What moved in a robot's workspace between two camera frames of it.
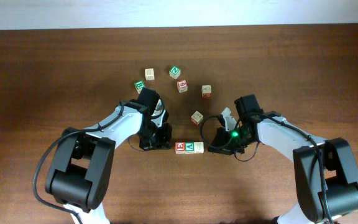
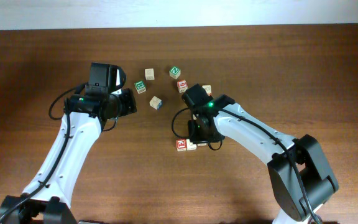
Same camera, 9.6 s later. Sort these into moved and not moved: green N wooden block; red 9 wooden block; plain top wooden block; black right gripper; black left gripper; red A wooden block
Moved: black left gripper; black right gripper
Not moved: green N wooden block; red A wooden block; plain top wooden block; red 9 wooden block
